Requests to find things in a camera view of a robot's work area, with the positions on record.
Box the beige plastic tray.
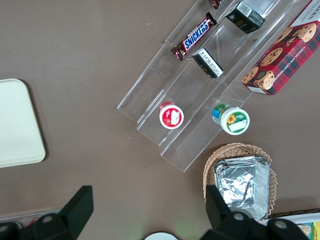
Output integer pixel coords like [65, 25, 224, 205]
[0, 78, 47, 168]

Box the clear bag of crackers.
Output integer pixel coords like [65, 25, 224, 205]
[296, 223, 313, 237]

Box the green lid yogurt cup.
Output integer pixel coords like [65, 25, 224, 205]
[211, 103, 251, 136]

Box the yellow snack packet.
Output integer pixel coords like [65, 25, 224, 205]
[311, 221, 320, 240]

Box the clear acrylic bottle rack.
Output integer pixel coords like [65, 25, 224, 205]
[0, 208, 60, 226]

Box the red tartan cookie box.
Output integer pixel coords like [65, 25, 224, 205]
[241, 0, 320, 96]

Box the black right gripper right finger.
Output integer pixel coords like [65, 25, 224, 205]
[201, 184, 310, 240]

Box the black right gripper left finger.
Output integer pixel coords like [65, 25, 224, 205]
[0, 185, 95, 240]

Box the light tan wicker basket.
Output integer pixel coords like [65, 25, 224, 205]
[202, 142, 278, 221]

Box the red lid yogurt cup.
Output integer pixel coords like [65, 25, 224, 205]
[158, 101, 185, 130]

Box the aluminium foil tray stack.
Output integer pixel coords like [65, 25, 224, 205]
[213, 156, 271, 222]

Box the clear acrylic stepped stand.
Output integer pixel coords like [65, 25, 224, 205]
[116, 0, 320, 173]

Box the white plastic snack bin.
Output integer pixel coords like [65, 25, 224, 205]
[266, 212, 320, 240]

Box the small black box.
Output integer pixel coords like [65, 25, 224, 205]
[191, 47, 225, 79]
[225, 0, 266, 35]

